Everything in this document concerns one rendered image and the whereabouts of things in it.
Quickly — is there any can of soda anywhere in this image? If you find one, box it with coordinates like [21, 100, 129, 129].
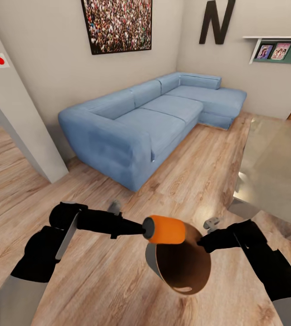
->
[142, 215, 186, 244]

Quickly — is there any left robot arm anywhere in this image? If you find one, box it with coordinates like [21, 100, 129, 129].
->
[0, 199, 146, 326]

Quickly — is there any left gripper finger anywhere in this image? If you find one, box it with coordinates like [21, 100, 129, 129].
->
[119, 216, 142, 228]
[117, 223, 146, 236]

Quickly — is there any trash can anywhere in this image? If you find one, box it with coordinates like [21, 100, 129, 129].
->
[145, 222, 212, 296]

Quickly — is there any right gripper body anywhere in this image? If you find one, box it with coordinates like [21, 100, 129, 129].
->
[200, 229, 231, 253]

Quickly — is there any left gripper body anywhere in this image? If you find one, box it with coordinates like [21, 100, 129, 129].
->
[91, 210, 121, 240]

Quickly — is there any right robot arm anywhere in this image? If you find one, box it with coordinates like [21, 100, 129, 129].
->
[197, 216, 291, 326]

